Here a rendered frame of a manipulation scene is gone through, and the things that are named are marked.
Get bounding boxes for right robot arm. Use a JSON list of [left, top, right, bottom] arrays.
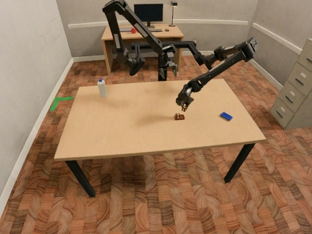
[[102, 0, 177, 74]]

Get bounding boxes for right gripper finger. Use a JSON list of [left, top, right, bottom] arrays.
[[157, 68, 165, 79], [172, 65, 177, 77]]

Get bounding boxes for brown wooden calendar tray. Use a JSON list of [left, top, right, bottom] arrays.
[[175, 114, 185, 120]]

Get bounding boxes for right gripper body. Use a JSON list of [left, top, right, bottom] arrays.
[[157, 62, 175, 71]]

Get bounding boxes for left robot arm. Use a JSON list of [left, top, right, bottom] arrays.
[[175, 37, 259, 106]]

